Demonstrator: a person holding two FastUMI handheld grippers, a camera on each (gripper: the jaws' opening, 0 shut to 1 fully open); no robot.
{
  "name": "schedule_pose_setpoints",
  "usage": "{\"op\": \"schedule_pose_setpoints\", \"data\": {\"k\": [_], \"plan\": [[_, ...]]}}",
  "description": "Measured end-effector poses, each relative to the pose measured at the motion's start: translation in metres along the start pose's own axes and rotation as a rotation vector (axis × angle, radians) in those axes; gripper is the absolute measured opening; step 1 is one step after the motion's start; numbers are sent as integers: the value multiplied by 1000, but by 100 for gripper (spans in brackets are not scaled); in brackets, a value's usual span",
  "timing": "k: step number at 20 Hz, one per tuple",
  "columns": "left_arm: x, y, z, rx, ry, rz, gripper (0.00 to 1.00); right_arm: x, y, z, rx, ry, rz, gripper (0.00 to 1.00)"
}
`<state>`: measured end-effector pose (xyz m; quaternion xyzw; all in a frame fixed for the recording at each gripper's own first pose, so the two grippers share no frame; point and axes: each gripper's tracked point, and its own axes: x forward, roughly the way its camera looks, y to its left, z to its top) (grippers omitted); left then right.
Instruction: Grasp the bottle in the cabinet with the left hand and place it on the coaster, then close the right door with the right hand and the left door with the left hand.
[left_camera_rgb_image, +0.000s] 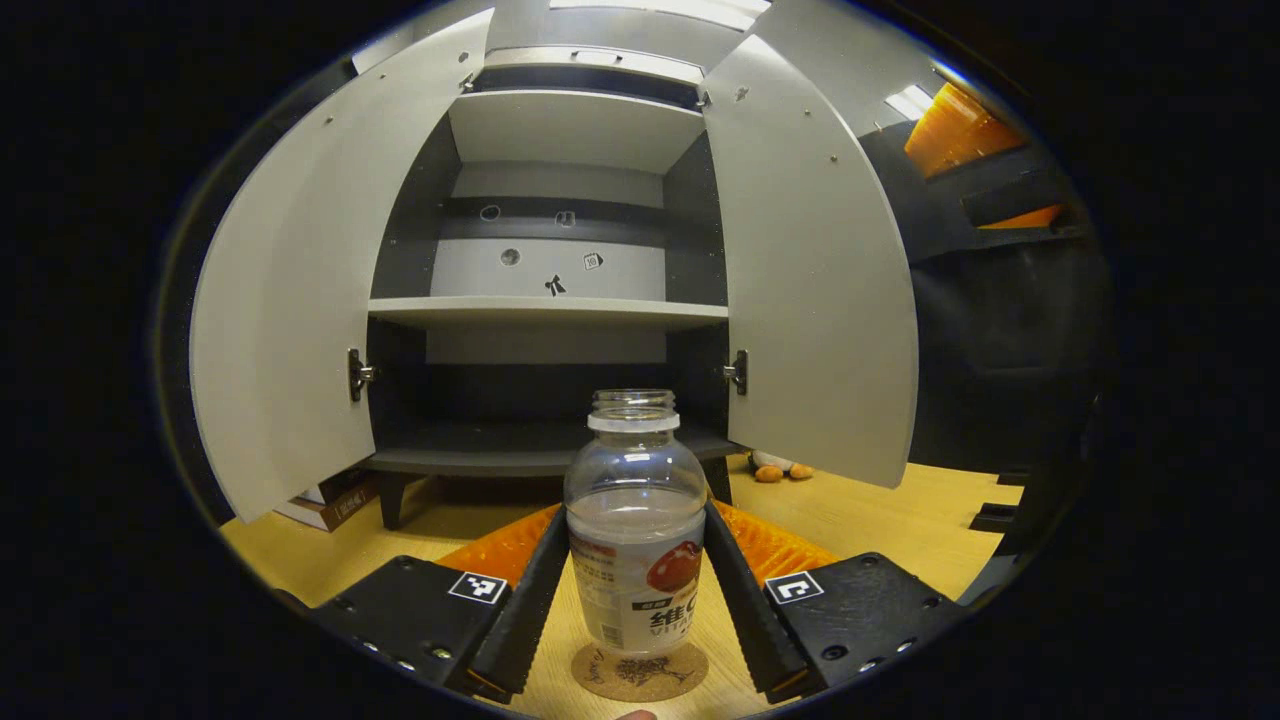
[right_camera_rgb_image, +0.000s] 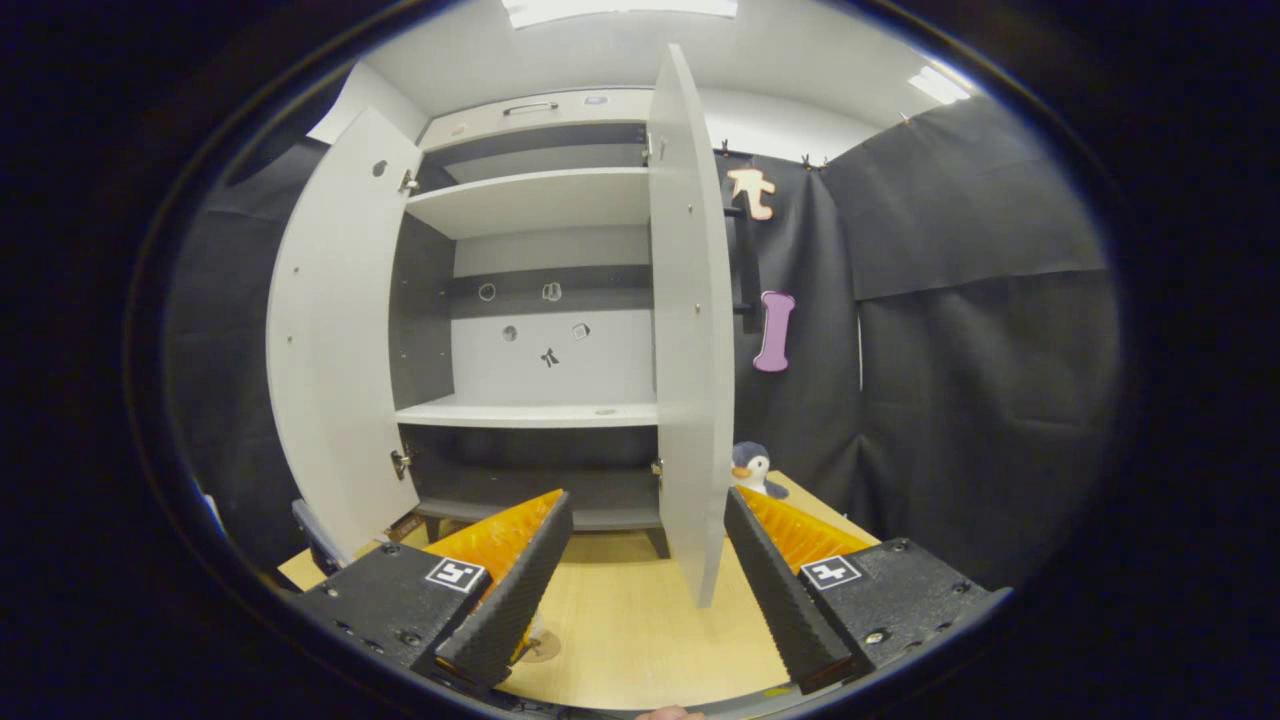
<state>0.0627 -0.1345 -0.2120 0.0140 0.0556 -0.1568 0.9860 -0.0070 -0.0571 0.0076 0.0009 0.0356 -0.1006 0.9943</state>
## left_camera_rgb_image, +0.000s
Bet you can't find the clear plastic bottle red label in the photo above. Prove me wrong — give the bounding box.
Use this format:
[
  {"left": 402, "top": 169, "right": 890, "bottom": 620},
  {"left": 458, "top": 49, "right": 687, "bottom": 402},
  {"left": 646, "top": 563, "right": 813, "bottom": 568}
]
[{"left": 563, "top": 388, "right": 709, "bottom": 659}]

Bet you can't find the small ceiling light panel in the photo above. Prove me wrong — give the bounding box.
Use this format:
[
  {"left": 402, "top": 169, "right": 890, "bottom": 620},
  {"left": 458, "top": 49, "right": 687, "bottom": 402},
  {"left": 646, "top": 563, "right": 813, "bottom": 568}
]
[{"left": 885, "top": 84, "right": 936, "bottom": 123}]

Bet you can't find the large ceiling light panel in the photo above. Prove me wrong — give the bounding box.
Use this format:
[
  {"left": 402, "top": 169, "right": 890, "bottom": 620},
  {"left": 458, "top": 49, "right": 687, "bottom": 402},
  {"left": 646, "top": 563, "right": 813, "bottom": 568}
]
[{"left": 548, "top": 0, "right": 773, "bottom": 31}]

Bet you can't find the round cork coaster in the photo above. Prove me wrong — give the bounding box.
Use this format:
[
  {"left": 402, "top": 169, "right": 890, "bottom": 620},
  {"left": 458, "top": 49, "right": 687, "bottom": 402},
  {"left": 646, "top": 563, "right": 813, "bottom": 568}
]
[{"left": 571, "top": 640, "right": 710, "bottom": 703}]

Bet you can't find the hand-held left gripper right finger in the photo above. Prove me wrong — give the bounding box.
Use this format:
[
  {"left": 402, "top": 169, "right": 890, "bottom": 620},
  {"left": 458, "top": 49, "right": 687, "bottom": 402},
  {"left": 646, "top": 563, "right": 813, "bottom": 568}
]
[{"left": 703, "top": 500, "right": 971, "bottom": 706}]

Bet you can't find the black backdrop cloth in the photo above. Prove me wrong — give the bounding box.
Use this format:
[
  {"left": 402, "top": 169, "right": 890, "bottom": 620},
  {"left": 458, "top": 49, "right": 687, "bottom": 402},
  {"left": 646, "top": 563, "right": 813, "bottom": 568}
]
[{"left": 158, "top": 60, "right": 1113, "bottom": 526}]

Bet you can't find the penguin plush toy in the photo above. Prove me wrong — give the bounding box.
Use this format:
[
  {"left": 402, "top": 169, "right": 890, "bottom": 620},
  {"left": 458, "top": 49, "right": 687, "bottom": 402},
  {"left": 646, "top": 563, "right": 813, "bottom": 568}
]
[{"left": 750, "top": 450, "right": 816, "bottom": 484}]

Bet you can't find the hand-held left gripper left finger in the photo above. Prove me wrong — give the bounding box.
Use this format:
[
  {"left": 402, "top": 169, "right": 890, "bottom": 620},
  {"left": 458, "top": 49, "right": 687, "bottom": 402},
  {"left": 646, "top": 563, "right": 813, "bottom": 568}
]
[{"left": 310, "top": 503, "right": 571, "bottom": 706}]

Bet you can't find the brown book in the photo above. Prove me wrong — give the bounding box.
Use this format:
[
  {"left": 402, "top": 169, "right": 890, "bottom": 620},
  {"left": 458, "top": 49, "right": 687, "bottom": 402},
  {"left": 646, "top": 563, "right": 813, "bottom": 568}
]
[{"left": 318, "top": 470, "right": 382, "bottom": 531}]

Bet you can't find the grey cabinet door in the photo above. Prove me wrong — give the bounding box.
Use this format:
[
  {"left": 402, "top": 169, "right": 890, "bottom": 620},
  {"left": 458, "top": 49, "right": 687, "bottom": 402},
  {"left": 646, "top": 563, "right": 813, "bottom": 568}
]
[
  {"left": 702, "top": 35, "right": 919, "bottom": 490},
  {"left": 188, "top": 8, "right": 496, "bottom": 524}
]

